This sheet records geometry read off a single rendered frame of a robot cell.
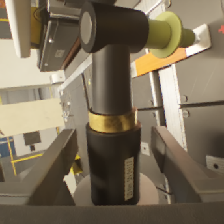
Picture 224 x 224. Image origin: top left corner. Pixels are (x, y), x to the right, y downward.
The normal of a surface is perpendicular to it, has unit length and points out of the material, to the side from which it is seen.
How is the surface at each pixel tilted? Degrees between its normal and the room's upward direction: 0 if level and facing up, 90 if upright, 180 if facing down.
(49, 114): 90
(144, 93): 0
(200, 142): 0
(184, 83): 0
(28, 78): 90
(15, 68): 90
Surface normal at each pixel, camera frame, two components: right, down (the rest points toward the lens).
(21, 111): 0.46, -0.04
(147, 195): -0.04, -0.96
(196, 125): -0.87, 0.16
